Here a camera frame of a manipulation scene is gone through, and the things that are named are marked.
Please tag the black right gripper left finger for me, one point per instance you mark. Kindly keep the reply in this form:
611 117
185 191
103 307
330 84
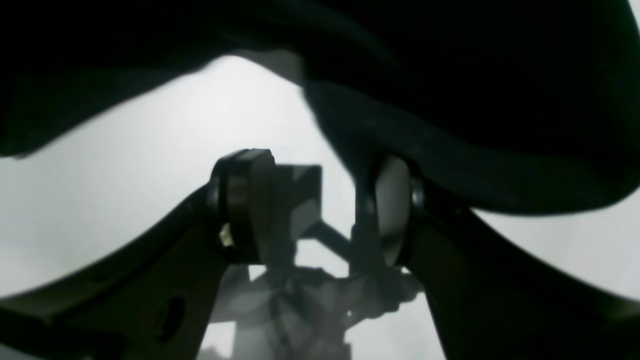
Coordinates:
153 298

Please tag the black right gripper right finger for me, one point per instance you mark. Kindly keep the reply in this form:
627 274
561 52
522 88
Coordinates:
488 298

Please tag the black t-shirt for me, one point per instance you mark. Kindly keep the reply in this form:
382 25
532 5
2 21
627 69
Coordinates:
516 106

